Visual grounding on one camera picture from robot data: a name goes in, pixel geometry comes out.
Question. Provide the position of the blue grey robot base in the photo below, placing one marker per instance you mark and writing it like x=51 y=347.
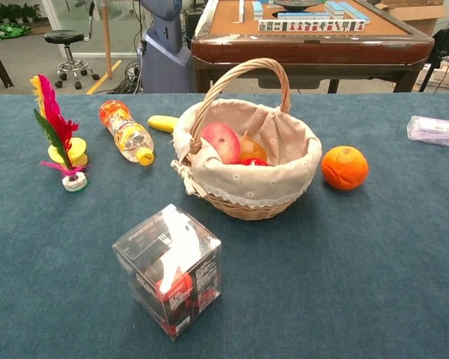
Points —
x=164 y=56

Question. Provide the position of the red knobbly fruit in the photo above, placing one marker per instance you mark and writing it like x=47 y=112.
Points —
x=254 y=161

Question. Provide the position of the red pink apple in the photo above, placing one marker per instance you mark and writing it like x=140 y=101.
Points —
x=222 y=144

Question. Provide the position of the yellow foam toy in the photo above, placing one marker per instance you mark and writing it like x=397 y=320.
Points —
x=78 y=149

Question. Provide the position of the black round dish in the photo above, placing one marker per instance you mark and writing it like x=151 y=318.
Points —
x=297 y=4

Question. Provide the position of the black round stool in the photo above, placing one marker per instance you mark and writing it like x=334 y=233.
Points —
x=64 y=36

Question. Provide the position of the short blue mahjong tile row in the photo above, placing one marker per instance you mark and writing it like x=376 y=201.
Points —
x=303 y=15

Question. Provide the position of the small blue mahjong tile stack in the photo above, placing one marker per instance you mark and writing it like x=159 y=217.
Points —
x=257 y=9

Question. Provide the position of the row of face-up mahjong tiles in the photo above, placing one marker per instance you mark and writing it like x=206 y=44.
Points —
x=310 y=25

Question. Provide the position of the clear wrapped tissue pack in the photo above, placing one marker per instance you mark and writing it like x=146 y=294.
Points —
x=434 y=131

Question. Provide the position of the green potted plants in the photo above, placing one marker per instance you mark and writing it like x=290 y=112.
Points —
x=7 y=13

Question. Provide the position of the translucent orange yellow fruit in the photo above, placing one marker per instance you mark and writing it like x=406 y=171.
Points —
x=253 y=150

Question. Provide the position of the black tripod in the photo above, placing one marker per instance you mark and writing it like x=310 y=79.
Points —
x=445 y=41

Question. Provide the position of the colourful feather shuttlecock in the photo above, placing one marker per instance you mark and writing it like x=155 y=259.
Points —
x=56 y=119

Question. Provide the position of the wooden pole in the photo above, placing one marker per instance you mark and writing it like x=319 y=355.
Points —
x=107 y=41

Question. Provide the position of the brown mahjong table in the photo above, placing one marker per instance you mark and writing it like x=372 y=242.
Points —
x=307 y=48

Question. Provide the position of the brown cardboard box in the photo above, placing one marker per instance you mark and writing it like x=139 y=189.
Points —
x=419 y=13

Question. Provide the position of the white mahjong tile rack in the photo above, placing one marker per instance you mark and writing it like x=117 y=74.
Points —
x=239 y=11

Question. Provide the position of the white plastic crate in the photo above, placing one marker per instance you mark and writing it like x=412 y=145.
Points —
x=447 y=76

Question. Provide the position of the yellow banana toy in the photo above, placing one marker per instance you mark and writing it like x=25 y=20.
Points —
x=162 y=123

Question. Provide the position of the plastic orange drink bottle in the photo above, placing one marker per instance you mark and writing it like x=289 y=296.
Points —
x=129 y=132

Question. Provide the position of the wicker basket with cloth lining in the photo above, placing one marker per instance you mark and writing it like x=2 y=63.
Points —
x=247 y=187

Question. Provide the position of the long blue mahjong tile row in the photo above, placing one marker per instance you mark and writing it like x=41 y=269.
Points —
x=346 y=10

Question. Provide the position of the blue table cloth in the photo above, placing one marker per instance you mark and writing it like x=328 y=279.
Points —
x=322 y=280

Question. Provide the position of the green bag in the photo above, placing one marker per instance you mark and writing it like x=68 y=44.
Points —
x=9 y=30

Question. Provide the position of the clear plastic cube box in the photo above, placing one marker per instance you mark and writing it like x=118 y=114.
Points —
x=168 y=269

